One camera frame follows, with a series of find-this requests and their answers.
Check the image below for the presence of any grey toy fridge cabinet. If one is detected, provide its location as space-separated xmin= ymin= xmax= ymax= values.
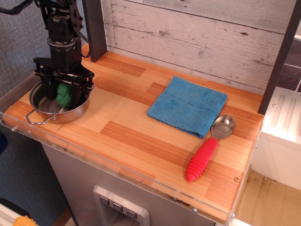
xmin=43 ymin=145 xmax=216 ymax=226

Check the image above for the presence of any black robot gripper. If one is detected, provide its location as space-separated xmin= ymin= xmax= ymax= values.
xmin=33 ymin=43 xmax=94 ymax=108

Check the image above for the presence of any dark grey left post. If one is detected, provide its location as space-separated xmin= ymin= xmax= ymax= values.
xmin=82 ymin=0 xmax=107 ymax=62

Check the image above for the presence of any dark grey post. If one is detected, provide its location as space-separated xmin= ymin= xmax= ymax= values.
xmin=258 ymin=0 xmax=301 ymax=115
xmin=82 ymin=0 xmax=107 ymax=62

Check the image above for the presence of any red handled metal spoon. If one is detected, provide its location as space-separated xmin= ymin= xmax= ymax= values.
xmin=185 ymin=115 xmax=235 ymax=182

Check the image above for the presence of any blue folded cloth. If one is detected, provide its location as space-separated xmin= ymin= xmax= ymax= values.
xmin=147 ymin=76 xmax=228 ymax=138

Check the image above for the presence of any yellow object bottom left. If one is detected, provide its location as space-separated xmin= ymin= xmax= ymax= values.
xmin=12 ymin=216 xmax=37 ymax=226

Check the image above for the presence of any stainless steel pot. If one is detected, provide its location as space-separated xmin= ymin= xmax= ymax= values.
xmin=25 ymin=82 xmax=90 ymax=125

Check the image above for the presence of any dark grey right post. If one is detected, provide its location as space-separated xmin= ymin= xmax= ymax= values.
xmin=258 ymin=0 xmax=301 ymax=115

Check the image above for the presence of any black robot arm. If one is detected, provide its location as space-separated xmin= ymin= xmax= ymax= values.
xmin=34 ymin=0 xmax=94 ymax=108

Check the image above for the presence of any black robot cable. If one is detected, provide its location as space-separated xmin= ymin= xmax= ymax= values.
xmin=0 ymin=0 xmax=92 ymax=59

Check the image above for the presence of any silver dispenser panel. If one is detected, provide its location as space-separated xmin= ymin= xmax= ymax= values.
xmin=93 ymin=185 xmax=151 ymax=226

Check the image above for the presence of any clear acrylic table guard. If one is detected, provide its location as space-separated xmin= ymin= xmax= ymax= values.
xmin=2 ymin=107 xmax=263 ymax=225

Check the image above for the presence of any white toy sink unit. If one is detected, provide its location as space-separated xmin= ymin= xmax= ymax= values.
xmin=251 ymin=87 xmax=301 ymax=189

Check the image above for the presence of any green toy broccoli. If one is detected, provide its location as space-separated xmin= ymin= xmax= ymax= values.
xmin=56 ymin=83 xmax=71 ymax=107

